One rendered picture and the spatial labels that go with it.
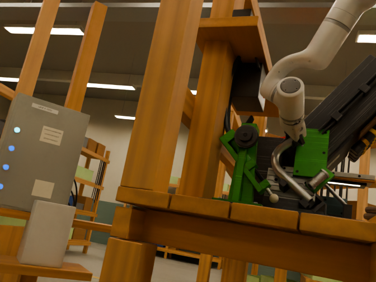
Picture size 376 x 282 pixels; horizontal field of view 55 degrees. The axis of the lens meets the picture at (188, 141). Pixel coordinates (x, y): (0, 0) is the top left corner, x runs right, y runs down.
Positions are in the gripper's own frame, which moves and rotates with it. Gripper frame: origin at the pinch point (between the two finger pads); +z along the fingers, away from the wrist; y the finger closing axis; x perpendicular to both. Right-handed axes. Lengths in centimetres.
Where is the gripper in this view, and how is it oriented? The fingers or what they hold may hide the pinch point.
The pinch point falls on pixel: (292, 139)
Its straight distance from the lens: 144.0
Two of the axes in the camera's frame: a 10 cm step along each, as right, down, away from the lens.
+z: 2.6, 5.3, 8.1
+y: -4.7, -6.7, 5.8
